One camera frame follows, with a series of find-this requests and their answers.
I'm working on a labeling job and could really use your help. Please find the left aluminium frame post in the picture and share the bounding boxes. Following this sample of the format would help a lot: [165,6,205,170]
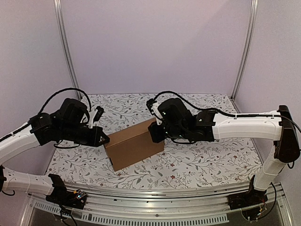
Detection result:
[53,0,79,89]

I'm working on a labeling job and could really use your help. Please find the brown cardboard box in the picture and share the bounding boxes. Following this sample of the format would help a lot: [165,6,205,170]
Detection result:
[104,118,164,172]

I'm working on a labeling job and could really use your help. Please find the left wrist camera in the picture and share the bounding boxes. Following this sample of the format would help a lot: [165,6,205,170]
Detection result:
[87,106,104,129]

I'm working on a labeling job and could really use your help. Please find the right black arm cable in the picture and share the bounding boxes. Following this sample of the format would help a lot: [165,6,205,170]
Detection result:
[153,91,301,132]

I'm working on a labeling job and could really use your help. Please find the right aluminium frame post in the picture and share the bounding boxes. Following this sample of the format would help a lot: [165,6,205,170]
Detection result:
[230,0,259,102]

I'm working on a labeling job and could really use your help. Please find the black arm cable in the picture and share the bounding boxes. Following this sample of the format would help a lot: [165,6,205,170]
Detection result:
[37,87,92,116]
[153,91,301,132]

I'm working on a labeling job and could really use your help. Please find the front aluminium rail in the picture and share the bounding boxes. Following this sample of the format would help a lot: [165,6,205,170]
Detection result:
[21,183,294,226]

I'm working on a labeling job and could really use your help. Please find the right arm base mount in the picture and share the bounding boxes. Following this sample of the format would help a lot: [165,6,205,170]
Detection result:
[227,190,268,221]

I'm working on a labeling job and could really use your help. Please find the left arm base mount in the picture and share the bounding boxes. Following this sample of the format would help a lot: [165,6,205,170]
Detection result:
[46,188,87,210]

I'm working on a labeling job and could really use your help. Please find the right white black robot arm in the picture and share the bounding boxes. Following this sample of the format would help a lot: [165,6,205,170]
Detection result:
[146,98,301,205]

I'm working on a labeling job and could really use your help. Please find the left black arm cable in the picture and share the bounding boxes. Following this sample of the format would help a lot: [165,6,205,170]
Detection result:
[37,87,92,116]

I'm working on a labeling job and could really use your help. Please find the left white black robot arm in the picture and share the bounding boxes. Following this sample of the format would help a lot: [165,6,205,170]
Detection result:
[0,98,110,204]

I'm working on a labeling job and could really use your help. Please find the aluminium frame post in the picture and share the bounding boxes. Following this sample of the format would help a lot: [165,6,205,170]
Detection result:
[230,0,259,102]
[53,0,79,89]

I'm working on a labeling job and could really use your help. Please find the floral patterned table mat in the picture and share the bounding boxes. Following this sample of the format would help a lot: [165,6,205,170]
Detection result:
[46,94,261,190]

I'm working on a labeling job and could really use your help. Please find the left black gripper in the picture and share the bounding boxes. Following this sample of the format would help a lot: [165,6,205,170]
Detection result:
[60,123,110,147]

